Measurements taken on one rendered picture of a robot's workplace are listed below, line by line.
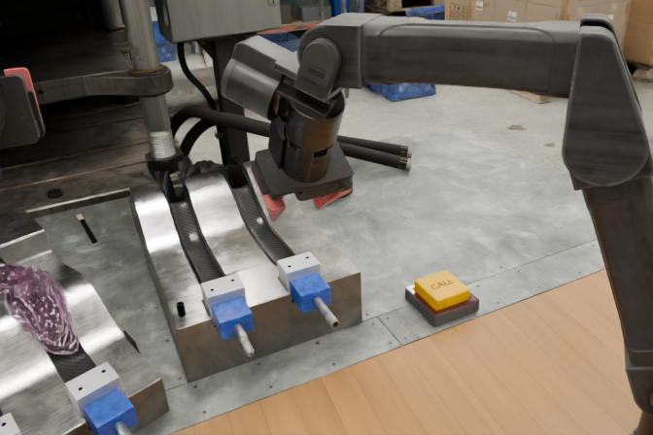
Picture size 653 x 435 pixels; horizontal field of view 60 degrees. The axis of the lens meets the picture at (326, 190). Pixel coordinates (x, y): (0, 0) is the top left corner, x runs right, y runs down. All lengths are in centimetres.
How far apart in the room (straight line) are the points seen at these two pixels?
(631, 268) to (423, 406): 31
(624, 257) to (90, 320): 65
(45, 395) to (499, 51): 62
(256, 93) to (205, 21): 94
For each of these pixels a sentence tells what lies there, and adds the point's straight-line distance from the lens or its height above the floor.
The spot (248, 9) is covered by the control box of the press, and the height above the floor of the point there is 113.
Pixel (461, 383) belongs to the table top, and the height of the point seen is 80.
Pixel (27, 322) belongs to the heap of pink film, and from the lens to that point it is 85.
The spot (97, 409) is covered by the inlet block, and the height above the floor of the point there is 87.
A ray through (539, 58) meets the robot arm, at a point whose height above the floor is 123.
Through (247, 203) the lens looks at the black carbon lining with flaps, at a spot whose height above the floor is 90.
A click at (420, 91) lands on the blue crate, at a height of 5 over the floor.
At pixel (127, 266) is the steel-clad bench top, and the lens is 108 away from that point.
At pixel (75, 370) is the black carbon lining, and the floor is 85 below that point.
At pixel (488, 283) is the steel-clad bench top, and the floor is 80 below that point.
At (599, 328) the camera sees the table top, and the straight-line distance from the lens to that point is 91.
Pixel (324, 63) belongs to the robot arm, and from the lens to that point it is 53.
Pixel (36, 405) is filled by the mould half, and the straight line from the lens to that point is 78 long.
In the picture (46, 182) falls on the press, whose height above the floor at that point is 78.
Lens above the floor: 135
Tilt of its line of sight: 26 degrees down
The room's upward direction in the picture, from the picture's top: 3 degrees counter-clockwise
